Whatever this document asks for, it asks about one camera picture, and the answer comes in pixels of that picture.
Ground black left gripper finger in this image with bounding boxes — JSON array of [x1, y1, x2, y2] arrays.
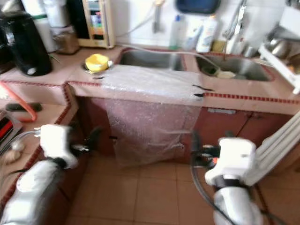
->
[[87, 127, 103, 147]]

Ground yellow plastic bowl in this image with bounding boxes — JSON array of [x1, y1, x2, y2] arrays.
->
[[85, 53, 109, 73]]

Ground white slatted rack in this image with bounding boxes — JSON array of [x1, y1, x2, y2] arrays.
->
[[246, 110, 300, 186]]

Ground steel gas stove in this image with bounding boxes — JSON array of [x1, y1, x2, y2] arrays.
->
[[0, 115, 24, 153]]

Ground clear bubble wrap sheet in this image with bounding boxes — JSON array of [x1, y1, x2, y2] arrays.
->
[[98, 65, 209, 167]]

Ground clear plastic tube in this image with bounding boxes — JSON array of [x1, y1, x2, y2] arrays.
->
[[7, 130, 43, 155]]

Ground stainless steel sink basin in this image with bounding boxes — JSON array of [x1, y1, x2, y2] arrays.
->
[[195, 55, 275, 83], [117, 49, 187, 72]]

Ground dark oblong object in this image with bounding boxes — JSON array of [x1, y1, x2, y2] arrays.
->
[[7, 102, 43, 112]]

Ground jar with brown contents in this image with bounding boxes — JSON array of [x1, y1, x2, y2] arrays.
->
[[54, 29, 80, 54]]

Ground white dish rack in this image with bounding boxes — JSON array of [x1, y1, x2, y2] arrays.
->
[[258, 5, 300, 94]]

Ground clear plastic cup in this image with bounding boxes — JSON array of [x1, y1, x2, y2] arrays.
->
[[185, 26, 202, 51]]

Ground white plastic bottle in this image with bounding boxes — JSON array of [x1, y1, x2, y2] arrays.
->
[[196, 15, 218, 53]]

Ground chrome sink faucet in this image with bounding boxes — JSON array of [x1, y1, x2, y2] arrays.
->
[[224, 0, 249, 54]]

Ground beige water ionizer machine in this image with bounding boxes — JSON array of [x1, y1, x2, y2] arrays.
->
[[82, 0, 113, 48]]

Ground white jug with green lid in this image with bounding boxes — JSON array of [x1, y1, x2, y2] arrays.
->
[[34, 16, 56, 52]]

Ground black electric kettle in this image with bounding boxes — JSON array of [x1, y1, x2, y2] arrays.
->
[[2, 10, 53, 77]]

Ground clear bottle with blue cap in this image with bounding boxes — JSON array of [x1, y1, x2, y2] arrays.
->
[[169, 15, 186, 50]]

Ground white plastic container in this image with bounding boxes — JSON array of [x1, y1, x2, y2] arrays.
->
[[44, 0, 71, 28]]

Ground grey metal tap pipe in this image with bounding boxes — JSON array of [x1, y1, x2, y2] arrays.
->
[[152, 0, 165, 33]]

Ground dark blue tray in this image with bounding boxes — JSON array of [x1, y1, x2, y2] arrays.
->
[[176, 0, 222, 15]]

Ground white labelled bottle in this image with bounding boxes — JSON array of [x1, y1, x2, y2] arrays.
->
[[21, 0, 47, 19]]

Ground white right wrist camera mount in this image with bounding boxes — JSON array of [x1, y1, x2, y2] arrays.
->
[[205, 137, 256, 187]]

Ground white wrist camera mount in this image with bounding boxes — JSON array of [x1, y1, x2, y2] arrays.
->
[[205, 137, 256, 187], [40, 124, 79, 169]]

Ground grey cabinet door handle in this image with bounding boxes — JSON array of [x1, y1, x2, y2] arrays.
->
[[208, 108, 236, 115]]

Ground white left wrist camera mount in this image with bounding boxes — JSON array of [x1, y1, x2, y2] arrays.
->
[[40, 124, 79, 169]]

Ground orange gas hose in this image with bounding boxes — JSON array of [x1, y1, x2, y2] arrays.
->
[[0, 82, 38, 123]]

